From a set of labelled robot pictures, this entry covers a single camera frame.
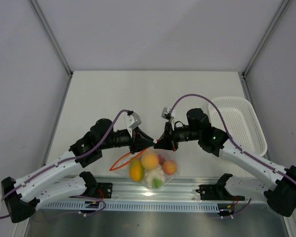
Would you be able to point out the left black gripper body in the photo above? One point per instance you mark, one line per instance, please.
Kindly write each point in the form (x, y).
(133, 142)

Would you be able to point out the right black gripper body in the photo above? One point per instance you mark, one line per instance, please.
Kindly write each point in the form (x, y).
(176, 136)

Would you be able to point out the red grape bunch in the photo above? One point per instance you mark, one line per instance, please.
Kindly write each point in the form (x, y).
(162, 159)

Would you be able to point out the orange fruit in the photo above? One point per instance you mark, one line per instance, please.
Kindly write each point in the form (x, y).
(150, 161)

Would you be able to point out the peach fruit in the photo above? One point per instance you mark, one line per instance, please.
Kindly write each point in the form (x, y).
(169, 167)

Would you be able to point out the clear zip top bag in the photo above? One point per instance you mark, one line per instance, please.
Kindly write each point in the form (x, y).
(121, 165)

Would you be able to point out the yellow green mango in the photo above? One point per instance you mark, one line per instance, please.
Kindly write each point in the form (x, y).
(136, 170)

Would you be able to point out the white cauliflower with leaves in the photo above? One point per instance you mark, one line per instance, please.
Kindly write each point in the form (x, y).
(154, 178)

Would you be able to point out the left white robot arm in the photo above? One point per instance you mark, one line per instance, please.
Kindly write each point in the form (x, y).
(24, 196)

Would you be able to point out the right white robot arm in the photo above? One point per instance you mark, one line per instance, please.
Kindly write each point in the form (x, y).
(280, 181)

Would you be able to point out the white perforated plastic basket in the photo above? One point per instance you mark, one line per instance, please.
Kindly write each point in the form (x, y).
(241, 121)

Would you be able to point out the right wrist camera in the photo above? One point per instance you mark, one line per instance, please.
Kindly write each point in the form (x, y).
(169, 114)

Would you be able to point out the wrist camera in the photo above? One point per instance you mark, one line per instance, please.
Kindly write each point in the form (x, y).
(169, 114)
(133, 121)

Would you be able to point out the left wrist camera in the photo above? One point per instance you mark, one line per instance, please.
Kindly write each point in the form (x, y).
(133, 121)

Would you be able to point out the aluminium mounting rail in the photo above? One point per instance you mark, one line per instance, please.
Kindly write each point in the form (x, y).
(181, 189)

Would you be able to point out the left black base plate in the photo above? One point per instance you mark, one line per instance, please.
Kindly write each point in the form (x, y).
(101, 190)

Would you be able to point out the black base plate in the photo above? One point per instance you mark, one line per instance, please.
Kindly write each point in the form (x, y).
(101, 190)
(216, 192)

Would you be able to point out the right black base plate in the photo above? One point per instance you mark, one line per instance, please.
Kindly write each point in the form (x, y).
(216, 192)

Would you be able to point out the slotted white cable duct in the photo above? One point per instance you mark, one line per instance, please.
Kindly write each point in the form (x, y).
(88, 205)

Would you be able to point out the left aluminium frame post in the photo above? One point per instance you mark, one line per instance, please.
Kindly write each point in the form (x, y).
(50, 35)

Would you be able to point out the aluminium frame post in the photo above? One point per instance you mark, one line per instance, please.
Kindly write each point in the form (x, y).
(50, 35)
(270, 30)

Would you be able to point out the right aluminium frame post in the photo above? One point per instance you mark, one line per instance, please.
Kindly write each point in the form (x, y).
(270, 30)

